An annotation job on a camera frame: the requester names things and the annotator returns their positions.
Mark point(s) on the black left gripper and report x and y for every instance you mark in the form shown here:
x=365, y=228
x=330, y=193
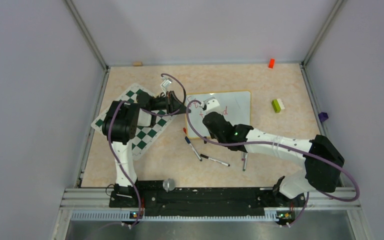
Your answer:
x=172, y=102

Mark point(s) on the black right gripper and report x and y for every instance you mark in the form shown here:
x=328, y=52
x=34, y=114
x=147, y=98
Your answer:
x=212, y=135

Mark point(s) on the yellow framed whiteboard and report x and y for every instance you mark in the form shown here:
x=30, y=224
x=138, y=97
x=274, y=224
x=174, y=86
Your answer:
x=235, y=106

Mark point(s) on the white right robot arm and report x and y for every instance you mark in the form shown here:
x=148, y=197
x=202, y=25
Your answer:
x=316, y=157

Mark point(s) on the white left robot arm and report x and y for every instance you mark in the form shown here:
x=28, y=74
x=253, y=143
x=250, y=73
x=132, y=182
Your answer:
x=126, y=177

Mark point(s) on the black whiteboard marker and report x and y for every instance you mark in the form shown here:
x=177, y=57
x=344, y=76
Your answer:
x=215, y=160

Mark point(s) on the green whiteboard marker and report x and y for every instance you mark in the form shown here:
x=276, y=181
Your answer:
x=245, y=162

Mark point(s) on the blue whiteboard marker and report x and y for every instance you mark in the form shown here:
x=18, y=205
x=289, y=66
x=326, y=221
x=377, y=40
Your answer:
x=193, y=148

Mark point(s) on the small wooden cork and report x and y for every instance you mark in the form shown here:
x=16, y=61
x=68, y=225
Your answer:
x=137, y=64

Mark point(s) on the green white toy brick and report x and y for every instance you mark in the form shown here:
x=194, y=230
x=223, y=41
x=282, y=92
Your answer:
x=278, y=105

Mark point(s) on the silver round knob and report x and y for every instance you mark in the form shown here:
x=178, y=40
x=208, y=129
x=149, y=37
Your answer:
x=169, y=185

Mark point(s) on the orange toy block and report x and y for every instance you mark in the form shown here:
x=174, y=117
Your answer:
x=271, y=63

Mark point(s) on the purple toy block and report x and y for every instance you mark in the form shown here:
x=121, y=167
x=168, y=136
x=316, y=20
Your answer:
x=323, y=116

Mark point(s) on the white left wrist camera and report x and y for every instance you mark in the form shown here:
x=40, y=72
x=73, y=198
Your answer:
x=166, y=82

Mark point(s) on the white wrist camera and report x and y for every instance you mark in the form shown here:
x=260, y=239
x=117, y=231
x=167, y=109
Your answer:
x=211, y=105
x=166, y=82

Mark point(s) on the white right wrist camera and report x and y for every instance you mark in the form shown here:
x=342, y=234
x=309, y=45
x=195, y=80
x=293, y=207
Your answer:
x=211, y=105

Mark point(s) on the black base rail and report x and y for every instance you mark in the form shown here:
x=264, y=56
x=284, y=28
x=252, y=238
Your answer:
x=150, y=196

